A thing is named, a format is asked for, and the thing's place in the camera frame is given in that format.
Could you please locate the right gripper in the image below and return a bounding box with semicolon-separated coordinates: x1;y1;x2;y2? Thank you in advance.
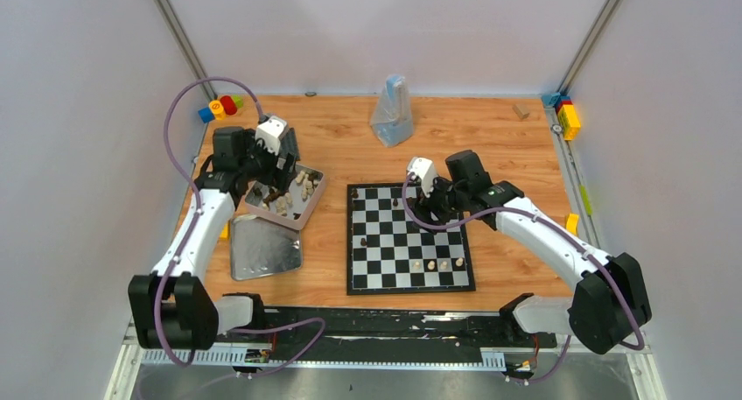
409;173;468;235

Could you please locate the black white chessboard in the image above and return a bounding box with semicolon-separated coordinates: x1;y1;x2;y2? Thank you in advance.
346;183;476;295

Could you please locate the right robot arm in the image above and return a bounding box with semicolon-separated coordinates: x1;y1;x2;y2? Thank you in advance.
402;150;652;354

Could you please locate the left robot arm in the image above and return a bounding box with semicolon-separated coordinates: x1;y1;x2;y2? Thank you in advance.
128;116;296;351

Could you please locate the dark grey lego baseplate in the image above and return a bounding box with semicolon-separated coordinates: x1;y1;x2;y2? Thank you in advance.
280;127;301;161

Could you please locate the pink metal tin box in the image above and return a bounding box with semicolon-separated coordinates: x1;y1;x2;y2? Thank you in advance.
245;164;327;230

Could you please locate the metal tin lid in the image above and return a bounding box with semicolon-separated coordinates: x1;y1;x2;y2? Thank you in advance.
229;214;304;281

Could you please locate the red round toy block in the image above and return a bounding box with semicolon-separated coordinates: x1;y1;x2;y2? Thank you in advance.
219;95;238;116

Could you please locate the yellow round toy block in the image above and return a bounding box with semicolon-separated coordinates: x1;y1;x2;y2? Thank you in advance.
208;100;228;120

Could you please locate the blue toy block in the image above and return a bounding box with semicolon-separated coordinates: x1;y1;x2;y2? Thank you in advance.
198;107;215;123

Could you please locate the plastic bag with blue item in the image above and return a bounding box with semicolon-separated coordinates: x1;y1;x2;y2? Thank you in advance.
369;74;414;148

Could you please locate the small wooden block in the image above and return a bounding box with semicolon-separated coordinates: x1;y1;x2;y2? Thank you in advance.
513;104;531;120

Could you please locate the yellow plastic piece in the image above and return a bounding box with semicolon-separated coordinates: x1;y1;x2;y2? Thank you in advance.
565;213;580;235

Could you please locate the yellow lego brick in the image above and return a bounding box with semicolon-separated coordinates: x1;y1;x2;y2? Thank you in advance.
557;104;581;141

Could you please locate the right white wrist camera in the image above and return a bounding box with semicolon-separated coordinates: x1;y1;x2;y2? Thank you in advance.
406;157;438;198

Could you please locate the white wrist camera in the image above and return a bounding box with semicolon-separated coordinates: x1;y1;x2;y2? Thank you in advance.
255;116;288;155
406;157;438;198

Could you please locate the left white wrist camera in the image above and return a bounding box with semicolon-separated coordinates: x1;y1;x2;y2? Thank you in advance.
255;116;288;155

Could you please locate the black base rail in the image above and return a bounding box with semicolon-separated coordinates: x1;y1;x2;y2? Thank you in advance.
220;304;557;367

